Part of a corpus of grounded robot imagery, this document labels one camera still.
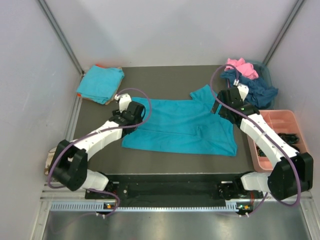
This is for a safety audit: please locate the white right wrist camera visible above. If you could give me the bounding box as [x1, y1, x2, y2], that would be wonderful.
[233, 79, 249, 101]

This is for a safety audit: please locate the navy blue t shirt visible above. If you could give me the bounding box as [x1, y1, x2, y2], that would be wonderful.
[220, 69, 279, 110]

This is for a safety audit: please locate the pink compartment tray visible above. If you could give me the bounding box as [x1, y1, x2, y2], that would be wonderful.
[247, 110, 309, 173]

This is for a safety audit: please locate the beige cloth bag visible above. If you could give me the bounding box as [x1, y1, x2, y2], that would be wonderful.
[44, 147, 57, 176]

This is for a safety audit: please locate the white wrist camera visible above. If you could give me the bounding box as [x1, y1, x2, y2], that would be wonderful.
[233, 79, 249, 101]
[114, 93, 132, 113]

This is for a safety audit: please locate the aluminium frame rail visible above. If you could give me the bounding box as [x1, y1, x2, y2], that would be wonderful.
[35, 0, 85, 76]

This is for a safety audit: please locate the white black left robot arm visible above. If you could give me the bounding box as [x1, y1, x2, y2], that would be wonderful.
[48, 101, 146, 199]

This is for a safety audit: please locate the white slotted cable duct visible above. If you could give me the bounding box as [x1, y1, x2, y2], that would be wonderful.
[50, 201, 253, 215]

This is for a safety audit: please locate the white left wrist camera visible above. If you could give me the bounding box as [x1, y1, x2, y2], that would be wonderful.
[114, 93, 132, 113]

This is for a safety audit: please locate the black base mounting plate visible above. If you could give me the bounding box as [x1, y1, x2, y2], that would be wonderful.
[84, 173, 266, 207]

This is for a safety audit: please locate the teal plastic basket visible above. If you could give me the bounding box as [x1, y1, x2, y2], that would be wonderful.
[224, 59, 276, 111]

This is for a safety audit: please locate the pink t shirt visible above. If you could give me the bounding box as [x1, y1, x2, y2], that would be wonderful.
[226, 58, 259, 80]

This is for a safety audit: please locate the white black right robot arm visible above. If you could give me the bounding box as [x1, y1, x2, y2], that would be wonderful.
[211, 87, 314, 201]

